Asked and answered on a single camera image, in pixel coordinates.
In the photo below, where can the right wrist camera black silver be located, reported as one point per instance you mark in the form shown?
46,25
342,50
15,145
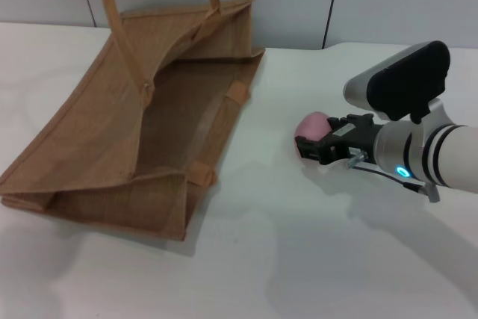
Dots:
403,80

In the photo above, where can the pink toy peach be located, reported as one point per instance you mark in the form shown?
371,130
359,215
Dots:
311,126

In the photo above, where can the brown jute handbag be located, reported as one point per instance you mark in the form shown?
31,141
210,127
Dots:
93,117

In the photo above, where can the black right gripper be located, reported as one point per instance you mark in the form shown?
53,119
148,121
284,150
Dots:
354,139

